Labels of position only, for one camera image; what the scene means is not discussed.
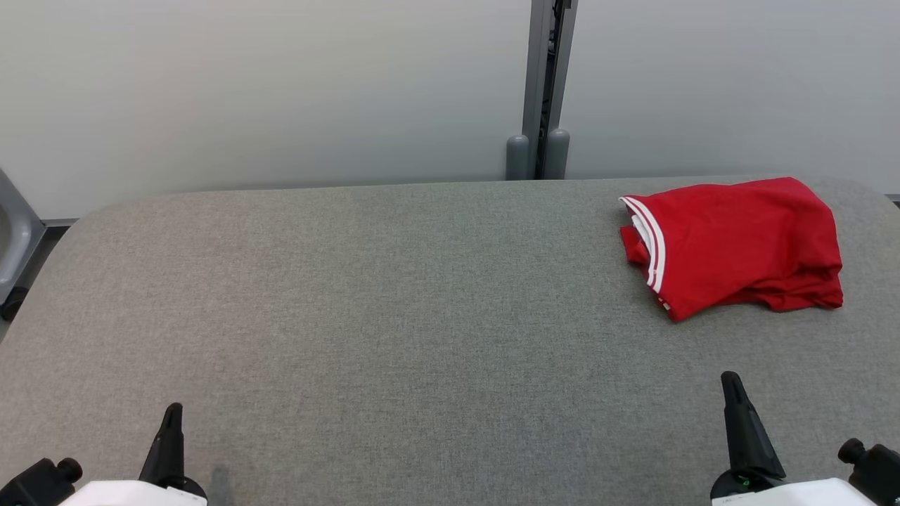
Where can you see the grey partition post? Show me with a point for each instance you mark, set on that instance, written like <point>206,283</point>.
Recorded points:
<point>541,77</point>

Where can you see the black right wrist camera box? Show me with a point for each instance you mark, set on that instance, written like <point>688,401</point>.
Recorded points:
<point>875,471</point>

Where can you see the red jersey with white sleeves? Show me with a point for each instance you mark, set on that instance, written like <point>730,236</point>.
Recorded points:
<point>745,239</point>

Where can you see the grey cart frame with caster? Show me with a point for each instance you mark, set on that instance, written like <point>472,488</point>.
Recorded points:
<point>17,239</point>

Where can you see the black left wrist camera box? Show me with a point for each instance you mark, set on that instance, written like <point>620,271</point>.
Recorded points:
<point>39,485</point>

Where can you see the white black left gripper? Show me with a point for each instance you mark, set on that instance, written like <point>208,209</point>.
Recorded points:
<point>133,494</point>

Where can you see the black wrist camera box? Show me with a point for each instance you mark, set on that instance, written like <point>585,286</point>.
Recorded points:
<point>39,485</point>
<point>875,471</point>

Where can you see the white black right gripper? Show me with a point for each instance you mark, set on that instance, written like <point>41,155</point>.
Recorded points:
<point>794,494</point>

